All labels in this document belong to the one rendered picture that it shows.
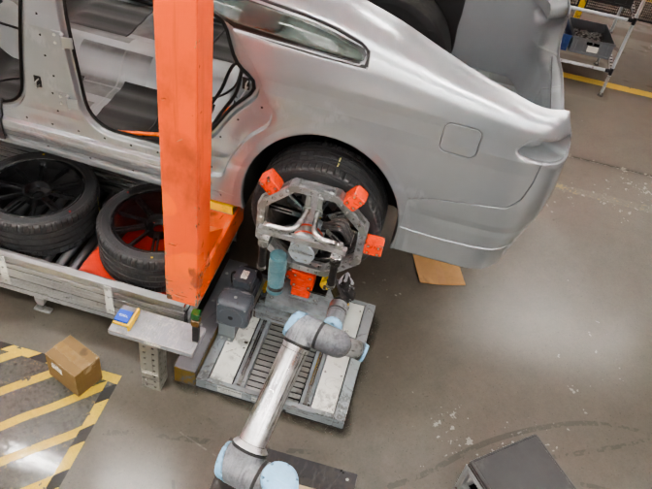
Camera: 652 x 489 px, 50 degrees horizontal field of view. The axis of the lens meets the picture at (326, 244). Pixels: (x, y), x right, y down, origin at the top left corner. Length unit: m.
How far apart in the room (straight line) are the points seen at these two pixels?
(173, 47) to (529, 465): 2.38
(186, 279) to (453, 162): 1.34
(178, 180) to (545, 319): 2.57
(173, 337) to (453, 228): 1.44
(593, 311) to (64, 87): 3.36
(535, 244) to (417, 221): 1.77
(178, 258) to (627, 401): 2.64
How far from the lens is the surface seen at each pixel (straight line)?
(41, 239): 4.04
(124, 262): 3.76
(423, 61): 3.04
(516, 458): 3.50
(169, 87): 2.71
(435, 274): 4.56
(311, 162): 3.29
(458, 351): 4.20
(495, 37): 4.80
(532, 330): 4.48
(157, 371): 3.67
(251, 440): 2.88
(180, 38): 2.58
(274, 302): 3.90
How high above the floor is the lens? 3.17
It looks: 44 degrees down
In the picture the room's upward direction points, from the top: 10 degrees clockwise
